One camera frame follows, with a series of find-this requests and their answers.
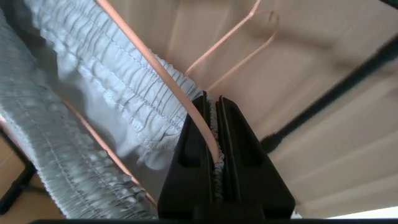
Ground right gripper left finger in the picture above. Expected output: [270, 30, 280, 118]
[157, 91, 219, 220]

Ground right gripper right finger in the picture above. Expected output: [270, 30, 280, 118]
[216, 95, 296, 220]

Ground pink clothes hanger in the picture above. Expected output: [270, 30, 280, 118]
[60, 0, 223, 208]
[185, 0, 280, 93]

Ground pale grey shorts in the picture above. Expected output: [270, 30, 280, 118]
[0, 0, 225, 220]

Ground black clothes rack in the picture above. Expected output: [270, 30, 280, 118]
[260, 36, 398, 154]

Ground beige curtain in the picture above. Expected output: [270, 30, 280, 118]
[105, 0, 398, 218]

